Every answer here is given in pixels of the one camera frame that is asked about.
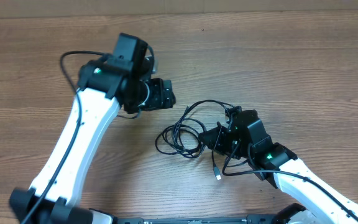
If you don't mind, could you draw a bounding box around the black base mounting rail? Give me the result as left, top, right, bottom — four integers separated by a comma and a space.
113, 214, 290, 224

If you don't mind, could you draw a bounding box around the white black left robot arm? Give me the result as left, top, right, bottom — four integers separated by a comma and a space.
9, 33, 176, 223

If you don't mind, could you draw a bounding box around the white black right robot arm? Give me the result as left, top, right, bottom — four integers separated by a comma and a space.
199, 110, 358, 223

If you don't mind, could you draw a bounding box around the black usb cable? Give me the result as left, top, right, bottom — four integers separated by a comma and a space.
154, 99, 239, 181

